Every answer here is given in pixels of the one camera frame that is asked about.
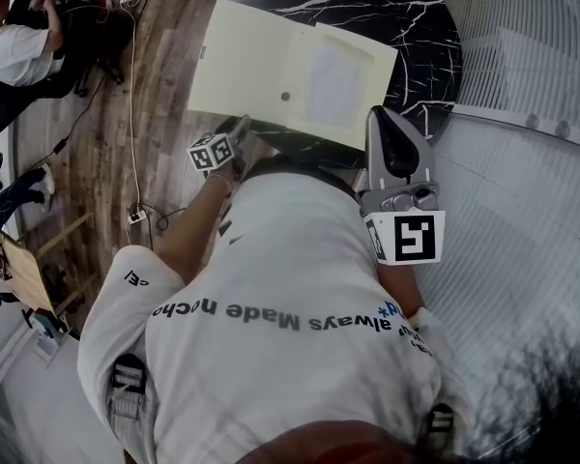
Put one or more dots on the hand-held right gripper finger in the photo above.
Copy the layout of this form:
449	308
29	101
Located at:
429	162
374	157

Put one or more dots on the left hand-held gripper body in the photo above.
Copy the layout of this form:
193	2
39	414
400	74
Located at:
212	153

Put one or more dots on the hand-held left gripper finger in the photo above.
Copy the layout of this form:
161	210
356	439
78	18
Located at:
243	129

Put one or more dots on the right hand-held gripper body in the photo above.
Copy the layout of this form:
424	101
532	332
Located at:
415	240

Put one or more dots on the cream folder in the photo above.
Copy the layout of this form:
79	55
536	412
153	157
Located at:
241	61

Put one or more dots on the person's left forearm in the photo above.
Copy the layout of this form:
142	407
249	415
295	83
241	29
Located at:
193	235

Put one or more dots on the person's right forearm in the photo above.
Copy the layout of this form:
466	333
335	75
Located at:
401	288

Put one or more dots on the person's dark trousers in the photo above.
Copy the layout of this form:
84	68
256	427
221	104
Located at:
295	165

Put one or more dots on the white paper sheet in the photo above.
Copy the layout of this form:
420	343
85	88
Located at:
338	82

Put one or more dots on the round metal glass fitting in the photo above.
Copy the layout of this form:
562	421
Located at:
532	121
563	128

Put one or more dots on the black marble round table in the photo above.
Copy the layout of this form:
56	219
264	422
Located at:
415	41

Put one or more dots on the person's white printed t-shirt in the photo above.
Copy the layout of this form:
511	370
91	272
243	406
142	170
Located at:
290	370

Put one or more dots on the wooden table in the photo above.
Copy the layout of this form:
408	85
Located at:
26	269

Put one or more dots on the person's chin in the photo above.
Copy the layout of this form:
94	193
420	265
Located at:
328	445

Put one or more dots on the black metal stand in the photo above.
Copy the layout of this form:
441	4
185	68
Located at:
48	329

